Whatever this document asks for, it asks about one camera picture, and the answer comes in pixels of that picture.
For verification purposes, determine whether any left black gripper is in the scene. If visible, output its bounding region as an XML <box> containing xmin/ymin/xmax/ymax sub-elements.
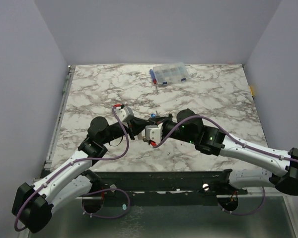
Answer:
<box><xmin>101</xmin><ymin>116</ymin><xmax>150</xmax><ymax>145</ymax></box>

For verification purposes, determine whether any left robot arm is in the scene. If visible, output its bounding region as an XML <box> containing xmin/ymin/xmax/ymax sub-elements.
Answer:
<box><xmin>12</xmin><ymin>116</ymin><xmax>154</xmax><ymax>233</ymax></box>

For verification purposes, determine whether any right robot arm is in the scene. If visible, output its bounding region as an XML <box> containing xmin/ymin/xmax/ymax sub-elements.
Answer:
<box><xmin>145</xmin><ymin>109</ymin><xmax>298</xmax><ymax>196</ymax></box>

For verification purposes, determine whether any clear plastic organizer box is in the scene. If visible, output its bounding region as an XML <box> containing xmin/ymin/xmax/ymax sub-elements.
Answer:
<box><xmin>152</xmin><ymin>62</ymin><xmax>189</xmax><ymax>86</ymax></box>

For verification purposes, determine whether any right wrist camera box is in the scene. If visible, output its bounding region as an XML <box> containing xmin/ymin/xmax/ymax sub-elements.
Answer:
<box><xmin>145</xmin><ymin>123</ymin><xmax>163</xmax><ymax>145</ymax></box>

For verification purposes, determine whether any blue handled screwdriver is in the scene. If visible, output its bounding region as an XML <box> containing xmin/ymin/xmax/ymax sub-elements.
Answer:
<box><xmin>149</xmin><ymin>69</ymin><xmax>158</xmax><ymax>94</ymax></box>

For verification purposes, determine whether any black mounting rail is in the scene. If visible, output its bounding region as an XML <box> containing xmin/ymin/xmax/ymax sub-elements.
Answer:
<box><xmin>64</xmin><ymin>171</ymin><xmax>249</xmax><ymax>206</ymax></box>

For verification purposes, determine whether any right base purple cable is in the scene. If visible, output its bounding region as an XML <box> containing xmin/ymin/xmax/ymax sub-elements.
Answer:
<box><xmin>221</xmin><ymin>185</ymin><xmax>265</xmax><ymax>216</ymax></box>

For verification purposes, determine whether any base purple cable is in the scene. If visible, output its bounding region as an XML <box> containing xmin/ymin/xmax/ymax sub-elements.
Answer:
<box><xmin>82</xmin><ymin>187</ymin><xmax>131</xmax><ymax>220</ymax></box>
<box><xmin>221</xmin><ymin>185</ymin><xmax>265</xmax><ymax>216</ymax></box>

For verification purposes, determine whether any metal side rail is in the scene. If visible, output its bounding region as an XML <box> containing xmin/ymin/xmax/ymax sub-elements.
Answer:
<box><xmin>43</xmin><ymin>65</ymin><xmax>76</xmax><ymax>170</ymax></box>

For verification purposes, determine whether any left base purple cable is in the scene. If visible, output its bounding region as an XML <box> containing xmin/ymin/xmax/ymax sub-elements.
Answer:
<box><xmin>82</xmin><ymin>187</ymin><xmax>131</xmax><ymax>220</ymax></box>

